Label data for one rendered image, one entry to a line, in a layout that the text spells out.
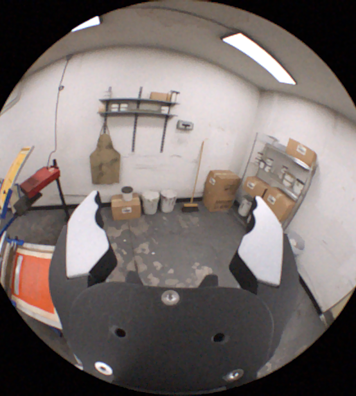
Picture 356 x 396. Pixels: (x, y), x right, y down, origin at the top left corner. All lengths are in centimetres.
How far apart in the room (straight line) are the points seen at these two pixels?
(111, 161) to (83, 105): 109
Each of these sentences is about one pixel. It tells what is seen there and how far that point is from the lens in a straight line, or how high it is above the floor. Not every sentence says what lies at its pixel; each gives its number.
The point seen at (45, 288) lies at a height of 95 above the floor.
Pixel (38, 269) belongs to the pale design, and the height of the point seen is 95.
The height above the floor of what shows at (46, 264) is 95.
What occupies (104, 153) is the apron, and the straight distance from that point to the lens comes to 234.
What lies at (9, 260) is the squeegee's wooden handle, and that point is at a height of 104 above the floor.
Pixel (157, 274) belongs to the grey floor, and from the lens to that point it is 192.
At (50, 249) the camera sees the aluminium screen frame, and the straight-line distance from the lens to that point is 110.
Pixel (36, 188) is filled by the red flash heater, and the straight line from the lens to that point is 179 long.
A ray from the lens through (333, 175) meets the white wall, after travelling 261.
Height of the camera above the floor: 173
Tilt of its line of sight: 32 degrees down
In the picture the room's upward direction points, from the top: 12 degrees clockwise
